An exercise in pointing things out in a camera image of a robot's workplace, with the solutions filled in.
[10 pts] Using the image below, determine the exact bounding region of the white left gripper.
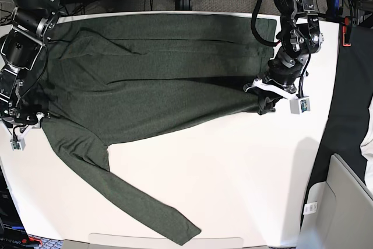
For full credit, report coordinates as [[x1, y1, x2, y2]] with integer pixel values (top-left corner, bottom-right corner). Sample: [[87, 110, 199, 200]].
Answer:
[[243, 78, 311, 115]]

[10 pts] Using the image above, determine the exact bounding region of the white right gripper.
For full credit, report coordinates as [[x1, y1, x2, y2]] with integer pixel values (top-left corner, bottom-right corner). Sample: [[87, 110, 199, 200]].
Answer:
[[8, 112, 50, 150]]

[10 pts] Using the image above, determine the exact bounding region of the dark green long-sleeve shirt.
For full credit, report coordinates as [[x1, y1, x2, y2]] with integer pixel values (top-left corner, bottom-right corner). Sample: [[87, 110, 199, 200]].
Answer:
[[23, 14, 274, 246]]

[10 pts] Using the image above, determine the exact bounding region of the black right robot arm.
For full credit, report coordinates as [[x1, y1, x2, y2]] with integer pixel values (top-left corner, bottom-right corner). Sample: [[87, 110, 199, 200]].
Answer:
[[1, 0, 60, 150]]

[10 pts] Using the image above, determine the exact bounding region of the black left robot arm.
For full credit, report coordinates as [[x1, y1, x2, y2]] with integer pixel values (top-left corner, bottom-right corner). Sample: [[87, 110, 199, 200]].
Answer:
[[243, 0, 323, 114]]

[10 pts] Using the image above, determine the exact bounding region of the dark grey cloth sheet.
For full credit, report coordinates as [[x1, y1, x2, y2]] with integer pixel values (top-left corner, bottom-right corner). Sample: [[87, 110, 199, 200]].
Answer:
[[299, 23, 373, 226]]

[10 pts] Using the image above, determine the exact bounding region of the black box with orange print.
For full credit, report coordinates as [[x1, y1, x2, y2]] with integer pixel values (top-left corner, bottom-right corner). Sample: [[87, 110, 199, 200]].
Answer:
[[1, 171, 43, 248]]

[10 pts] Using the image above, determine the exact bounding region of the white cloth pile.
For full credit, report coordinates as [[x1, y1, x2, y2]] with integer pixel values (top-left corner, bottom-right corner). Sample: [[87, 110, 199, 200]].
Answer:
[[360, 131, 373, 192]]

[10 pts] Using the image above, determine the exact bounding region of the white barcode label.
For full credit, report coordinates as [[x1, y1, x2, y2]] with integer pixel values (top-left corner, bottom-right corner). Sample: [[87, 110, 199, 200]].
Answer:
[[303, 202, 318, 215]]

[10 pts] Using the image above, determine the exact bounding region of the red clamp on table edge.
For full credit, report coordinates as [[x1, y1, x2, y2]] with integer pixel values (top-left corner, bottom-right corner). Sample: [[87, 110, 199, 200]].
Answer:
[[342, 16, 353, 47]]

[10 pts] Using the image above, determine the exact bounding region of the grey plastic bin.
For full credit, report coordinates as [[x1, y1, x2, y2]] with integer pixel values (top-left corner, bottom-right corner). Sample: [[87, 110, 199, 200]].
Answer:
[[297, 154, 372, 249]]

